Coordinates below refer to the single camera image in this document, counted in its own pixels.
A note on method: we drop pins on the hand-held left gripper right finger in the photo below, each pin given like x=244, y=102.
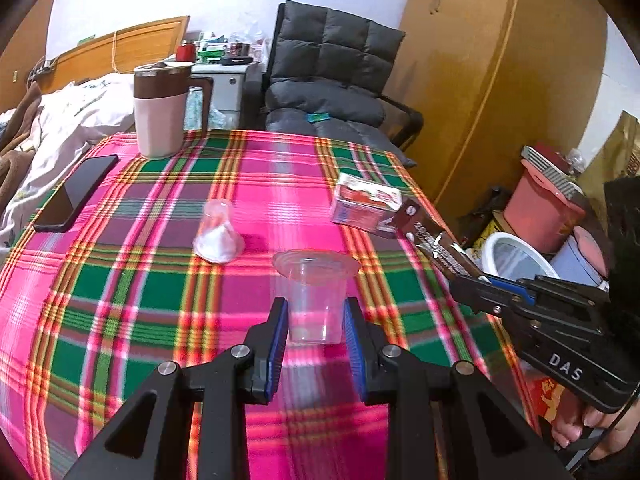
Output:
x=352, y=345

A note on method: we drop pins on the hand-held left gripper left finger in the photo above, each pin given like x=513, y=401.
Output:
x=277, y=345

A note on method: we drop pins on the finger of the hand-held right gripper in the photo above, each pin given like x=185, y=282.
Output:
x=480, y=295
x=510, y=282

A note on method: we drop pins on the pale plastic bin liner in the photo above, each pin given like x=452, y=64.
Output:
x=520, y=260

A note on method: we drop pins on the white trash bin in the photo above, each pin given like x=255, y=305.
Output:
x=492, y=255

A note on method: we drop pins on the brown snack wrapper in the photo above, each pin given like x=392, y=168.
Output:
x=430, y=240

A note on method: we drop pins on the person's right hand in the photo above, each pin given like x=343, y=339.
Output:
x=570, y=430

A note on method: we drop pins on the yellow cardboard box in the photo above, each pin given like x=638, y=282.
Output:
x=492, y=222

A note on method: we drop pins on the pale blue bucket pink lid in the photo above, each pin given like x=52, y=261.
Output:
x=570, y=265

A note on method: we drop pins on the red printed box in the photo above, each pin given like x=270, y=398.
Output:
x=545, y=395

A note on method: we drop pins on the grey ribbed board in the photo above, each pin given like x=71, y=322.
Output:
x=550, y=170

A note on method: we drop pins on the crushed clear plastic cup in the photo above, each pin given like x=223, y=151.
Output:
x=217, y=240

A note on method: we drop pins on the red white carton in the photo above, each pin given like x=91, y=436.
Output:
x=360, y=205

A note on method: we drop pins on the plaid pink green tablecloth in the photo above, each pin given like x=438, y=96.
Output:
x=125, y=310

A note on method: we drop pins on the gold bag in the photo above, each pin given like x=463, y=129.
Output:
x=620, y=155

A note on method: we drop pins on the large wooden wardrobe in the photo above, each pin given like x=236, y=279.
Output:
x=500, y=85

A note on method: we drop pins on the teal small packet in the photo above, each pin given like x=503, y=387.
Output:
x=317, y=117

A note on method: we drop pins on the translucent plastic bag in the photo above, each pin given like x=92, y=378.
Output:
x=220, y=119

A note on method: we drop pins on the brown white pitcher jug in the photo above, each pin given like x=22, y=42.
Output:
x=157, y=125

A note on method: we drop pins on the black smartphone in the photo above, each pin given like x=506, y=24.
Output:
x=75, y=192

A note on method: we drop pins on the white nightstand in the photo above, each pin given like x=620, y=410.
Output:
x=225, y=90

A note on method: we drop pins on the grey padded chair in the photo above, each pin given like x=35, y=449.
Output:
x=330, y=60

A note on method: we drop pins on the black flat case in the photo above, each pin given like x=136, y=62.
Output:
x=236, y=60

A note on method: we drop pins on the green white box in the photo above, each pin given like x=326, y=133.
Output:
x=210, y=51

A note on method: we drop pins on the red cup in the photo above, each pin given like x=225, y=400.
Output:
x=186, y=52

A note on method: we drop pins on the white quilt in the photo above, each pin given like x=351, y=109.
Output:
x=65, y=115

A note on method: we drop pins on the brown blanket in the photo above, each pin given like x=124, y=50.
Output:
x=15, y=170

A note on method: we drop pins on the wooden headboard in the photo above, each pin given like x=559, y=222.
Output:
x=125, y=45

